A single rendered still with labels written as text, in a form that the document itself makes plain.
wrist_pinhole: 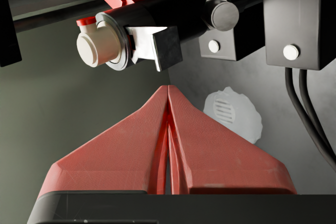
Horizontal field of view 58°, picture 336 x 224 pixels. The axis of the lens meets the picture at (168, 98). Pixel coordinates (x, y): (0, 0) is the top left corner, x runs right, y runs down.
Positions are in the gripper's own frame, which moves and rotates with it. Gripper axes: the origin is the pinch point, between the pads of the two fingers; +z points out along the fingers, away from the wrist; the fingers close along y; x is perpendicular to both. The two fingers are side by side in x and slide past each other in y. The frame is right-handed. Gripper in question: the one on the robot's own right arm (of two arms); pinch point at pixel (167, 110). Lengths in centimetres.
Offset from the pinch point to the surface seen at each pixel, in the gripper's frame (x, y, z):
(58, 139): 22.5, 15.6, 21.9
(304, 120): 4.7, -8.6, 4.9
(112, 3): -2.2, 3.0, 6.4
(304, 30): -0.1, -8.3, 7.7
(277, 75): 12.6, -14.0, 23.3
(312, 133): 4.8, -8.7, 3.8
